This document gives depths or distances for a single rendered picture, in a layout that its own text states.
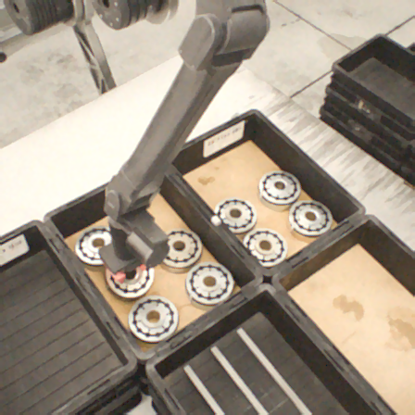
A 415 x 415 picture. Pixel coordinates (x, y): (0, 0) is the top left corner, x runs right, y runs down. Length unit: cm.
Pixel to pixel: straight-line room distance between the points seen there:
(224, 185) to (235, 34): 73
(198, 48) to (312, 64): 242
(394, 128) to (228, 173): 88
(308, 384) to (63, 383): 48
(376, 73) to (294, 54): 90
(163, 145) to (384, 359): 66
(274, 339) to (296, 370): 8
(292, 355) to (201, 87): 63
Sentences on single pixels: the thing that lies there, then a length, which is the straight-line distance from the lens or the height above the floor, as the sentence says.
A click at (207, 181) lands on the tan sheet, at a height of 83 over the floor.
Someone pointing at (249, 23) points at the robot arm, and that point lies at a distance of 71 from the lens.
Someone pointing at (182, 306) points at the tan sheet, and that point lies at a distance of 119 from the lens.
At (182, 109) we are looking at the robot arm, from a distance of 78.
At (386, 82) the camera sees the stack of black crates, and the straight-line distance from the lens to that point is 231.
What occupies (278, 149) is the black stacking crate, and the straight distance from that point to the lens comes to 140.
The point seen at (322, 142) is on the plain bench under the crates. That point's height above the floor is 70.
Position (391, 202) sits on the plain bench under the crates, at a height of 70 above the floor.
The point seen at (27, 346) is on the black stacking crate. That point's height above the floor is 83.
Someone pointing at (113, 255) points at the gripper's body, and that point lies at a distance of 109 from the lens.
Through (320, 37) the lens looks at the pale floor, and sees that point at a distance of 329.
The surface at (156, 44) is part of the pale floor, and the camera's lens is 312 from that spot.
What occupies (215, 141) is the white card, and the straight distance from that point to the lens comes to 137.
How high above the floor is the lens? 190
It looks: 54 degrees down
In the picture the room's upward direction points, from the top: 5 degrees clockwise
